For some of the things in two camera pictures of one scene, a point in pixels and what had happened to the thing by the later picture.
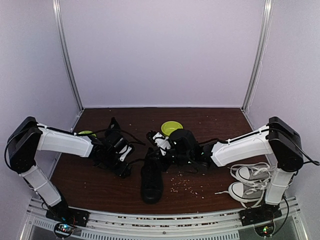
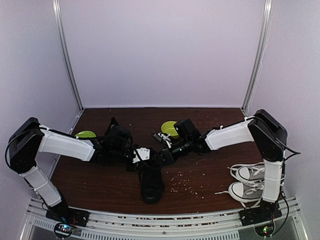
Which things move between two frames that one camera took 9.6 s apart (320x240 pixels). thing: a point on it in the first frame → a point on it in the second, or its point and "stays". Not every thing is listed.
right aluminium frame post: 261,54 stays
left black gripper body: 109,163 → 117,156
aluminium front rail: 218,225 stays
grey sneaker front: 250,194 stays
